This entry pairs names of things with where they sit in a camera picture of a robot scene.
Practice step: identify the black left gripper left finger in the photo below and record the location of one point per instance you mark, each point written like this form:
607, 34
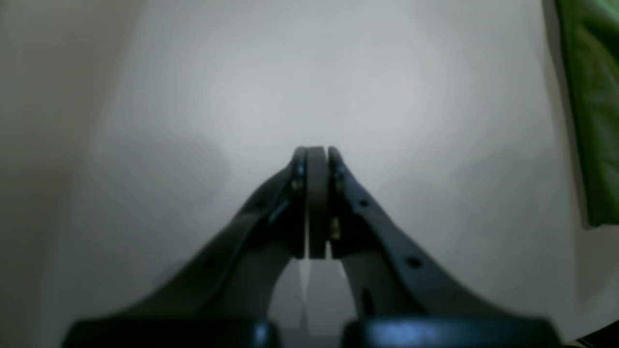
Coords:
221, 298

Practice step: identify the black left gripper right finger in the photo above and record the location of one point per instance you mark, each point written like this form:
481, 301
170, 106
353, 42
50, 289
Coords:
402, 297

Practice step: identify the green t-shirt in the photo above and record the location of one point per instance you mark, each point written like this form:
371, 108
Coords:
589, 33

